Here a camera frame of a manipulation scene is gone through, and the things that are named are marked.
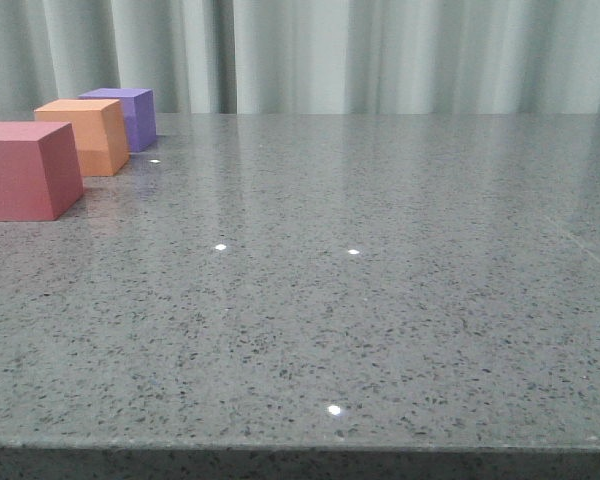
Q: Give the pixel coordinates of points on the orange foam cube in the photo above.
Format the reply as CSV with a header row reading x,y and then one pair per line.
x,y
99,132

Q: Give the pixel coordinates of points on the red foam cube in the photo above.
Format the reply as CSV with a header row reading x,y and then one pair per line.
x,y
40,177

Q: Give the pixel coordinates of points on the purple foam cube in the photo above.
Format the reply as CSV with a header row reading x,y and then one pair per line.
x,y
138,112

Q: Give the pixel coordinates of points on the pale green curtain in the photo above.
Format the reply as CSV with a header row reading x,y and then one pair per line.
x,y
381,57

